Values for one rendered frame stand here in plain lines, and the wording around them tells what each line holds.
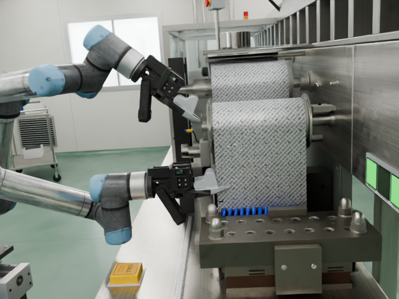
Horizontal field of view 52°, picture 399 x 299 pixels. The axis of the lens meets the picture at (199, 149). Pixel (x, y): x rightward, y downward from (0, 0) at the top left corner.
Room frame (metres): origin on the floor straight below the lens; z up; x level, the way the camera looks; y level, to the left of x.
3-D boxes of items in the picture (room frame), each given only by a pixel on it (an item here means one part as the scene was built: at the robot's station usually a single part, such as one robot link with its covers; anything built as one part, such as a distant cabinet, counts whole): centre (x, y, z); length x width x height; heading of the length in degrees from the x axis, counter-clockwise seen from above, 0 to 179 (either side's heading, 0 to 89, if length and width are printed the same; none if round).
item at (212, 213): (0.97, -0.02, 1.05); 0.04 x 0.04 x 0.04
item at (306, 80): (1.34, -0.34, 1.34); 0.07 x 0.07 x 0.07; 87
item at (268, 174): (1.03, -0.16, 1.11); 0.23 x 0.01 x 0.18; 87
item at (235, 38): (1.82, -0.18, 1.50); 0.14 x 0.14 x 0.06
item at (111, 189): (1.06, 0.24, 1.11); 0.11 x 0.08 x 0.09; 87
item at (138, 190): (1.05, 0.16, 1.11); 0.08 x 0.05 x 0.08; 177
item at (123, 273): (0.95, 0.21, 0.91); 0.07 x 0.07 x 0.02; 87
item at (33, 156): (5.40, 2.23, 0.51); 0.91 x 0.58 x 1.02; 21
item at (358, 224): (0.86, -0.35, 1.05); 0.04 x 0.04 x 0.04
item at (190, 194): (1.02, 0.02, 1.09); 0.09 x 0.05 x 0.02; 86
